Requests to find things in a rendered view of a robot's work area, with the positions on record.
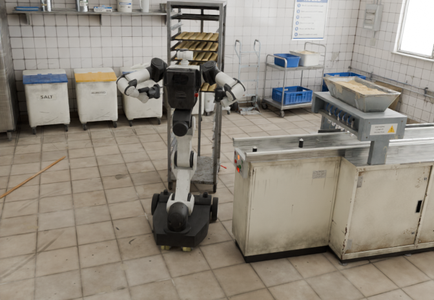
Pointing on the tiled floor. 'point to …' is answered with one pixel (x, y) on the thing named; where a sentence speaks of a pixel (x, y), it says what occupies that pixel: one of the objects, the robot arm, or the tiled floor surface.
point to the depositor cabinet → (383, 206)
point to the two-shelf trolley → (285, 79)
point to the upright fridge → (6, 76)
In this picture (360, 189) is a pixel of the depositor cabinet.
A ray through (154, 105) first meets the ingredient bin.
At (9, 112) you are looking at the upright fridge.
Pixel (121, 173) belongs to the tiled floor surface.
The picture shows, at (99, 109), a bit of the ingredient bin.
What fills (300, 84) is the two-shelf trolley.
